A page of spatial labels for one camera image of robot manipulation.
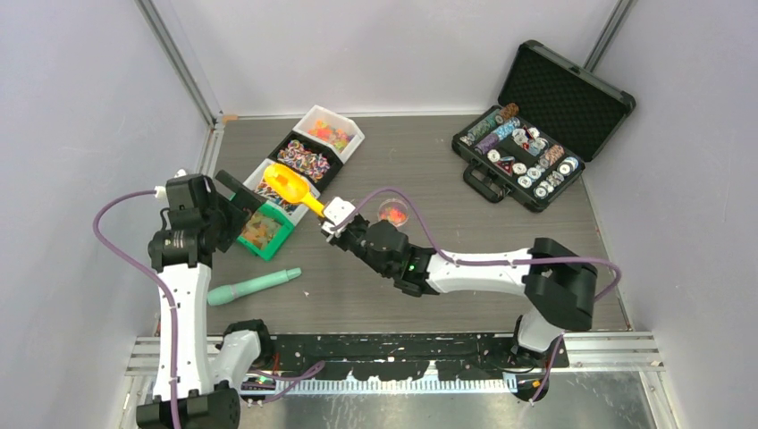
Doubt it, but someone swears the clear plastic jar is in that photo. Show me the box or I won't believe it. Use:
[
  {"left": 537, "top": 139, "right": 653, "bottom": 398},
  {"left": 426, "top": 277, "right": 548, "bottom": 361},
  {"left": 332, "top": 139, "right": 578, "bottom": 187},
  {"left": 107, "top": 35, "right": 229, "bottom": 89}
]
[{"left": 377, "top": 198, "right": 410, "bottom": 228}]

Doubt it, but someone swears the green bin with candies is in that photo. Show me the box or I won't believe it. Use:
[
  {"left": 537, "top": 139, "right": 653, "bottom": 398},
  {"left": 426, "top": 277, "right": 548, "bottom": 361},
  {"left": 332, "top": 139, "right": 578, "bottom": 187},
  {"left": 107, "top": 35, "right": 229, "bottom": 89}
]
[{"left": 237, "top": 203, "right": 294, "bottom": 261}]

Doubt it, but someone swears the orange plastic scoop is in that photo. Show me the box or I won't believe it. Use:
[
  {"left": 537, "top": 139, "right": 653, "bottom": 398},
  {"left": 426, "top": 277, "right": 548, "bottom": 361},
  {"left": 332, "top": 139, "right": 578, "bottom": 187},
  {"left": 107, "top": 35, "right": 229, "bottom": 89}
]
[{"left": 263, "top": 163, "right": 324, "bottom": 217}]

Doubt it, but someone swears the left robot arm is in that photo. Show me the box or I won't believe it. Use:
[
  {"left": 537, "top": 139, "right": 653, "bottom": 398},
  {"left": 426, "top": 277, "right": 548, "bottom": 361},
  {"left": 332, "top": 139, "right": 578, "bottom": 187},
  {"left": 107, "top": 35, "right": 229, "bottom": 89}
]
[{"left": 136, "top": 170, "right": 274, "bottom": 428}]

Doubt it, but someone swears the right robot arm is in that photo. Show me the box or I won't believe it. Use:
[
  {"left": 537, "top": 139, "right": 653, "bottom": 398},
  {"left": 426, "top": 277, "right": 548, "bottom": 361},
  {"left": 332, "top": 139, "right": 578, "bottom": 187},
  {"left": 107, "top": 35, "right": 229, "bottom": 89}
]
[{"left": 322, "top": 215, "right": 598, "bottom": 367}]

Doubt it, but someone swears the white bin with wrapped candies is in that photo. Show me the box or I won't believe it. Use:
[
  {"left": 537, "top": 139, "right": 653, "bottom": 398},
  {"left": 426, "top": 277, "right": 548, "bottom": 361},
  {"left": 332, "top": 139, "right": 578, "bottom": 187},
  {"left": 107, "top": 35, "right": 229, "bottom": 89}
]
[{"left": 243, "top": 159, "right": 309, "bottom": 225}]

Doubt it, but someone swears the white bin with gummy candies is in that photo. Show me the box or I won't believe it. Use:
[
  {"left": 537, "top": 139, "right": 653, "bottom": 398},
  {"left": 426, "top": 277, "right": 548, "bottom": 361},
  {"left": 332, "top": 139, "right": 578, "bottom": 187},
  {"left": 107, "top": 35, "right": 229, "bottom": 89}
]
[{"left": 292, "top": 105, "right": 365, "bottom": 162}]

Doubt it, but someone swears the mint green pen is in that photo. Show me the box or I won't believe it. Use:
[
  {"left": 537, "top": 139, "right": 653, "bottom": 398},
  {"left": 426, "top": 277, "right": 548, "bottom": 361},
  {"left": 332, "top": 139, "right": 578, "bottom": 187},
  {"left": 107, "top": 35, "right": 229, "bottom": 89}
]
[{"left": 207, "top": 268, "right": 302, "bottom": 307}]

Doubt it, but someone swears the black bin with lollipops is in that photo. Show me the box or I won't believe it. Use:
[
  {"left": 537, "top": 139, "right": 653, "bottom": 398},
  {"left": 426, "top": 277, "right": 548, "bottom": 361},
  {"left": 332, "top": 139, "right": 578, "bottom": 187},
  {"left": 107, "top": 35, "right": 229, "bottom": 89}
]
[{"left": 268, "top": 131, "right": 343, "bottom": 192}]

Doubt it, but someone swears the black poker chip case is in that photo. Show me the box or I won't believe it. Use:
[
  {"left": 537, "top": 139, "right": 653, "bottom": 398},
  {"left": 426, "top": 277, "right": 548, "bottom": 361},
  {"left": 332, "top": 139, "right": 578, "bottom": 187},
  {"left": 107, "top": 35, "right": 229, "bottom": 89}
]
[{"left": 451, "top": 40, "right": 636, "bottom": 213}]

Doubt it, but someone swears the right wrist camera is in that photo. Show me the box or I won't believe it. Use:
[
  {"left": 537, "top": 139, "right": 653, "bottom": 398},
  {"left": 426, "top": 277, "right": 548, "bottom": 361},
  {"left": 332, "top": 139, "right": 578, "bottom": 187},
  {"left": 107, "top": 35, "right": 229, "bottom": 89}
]
[{"left": 321, "top": 197, "right": 356, "bottom": 239}]

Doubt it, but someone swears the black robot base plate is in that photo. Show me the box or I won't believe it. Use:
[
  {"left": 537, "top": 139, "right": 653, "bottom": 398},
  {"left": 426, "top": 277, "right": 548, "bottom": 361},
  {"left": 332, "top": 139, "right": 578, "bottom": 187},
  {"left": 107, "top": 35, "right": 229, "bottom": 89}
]
[{"left": 250, "top": 332, "right": 569, "bottom": 382}]

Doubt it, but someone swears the aluminium frame rail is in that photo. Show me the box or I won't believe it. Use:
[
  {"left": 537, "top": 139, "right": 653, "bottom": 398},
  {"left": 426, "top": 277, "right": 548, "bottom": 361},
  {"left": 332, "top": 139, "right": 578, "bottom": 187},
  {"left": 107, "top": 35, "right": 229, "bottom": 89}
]
[{"left": 135, "top": 0, "right": 222, "bottom": 130}]

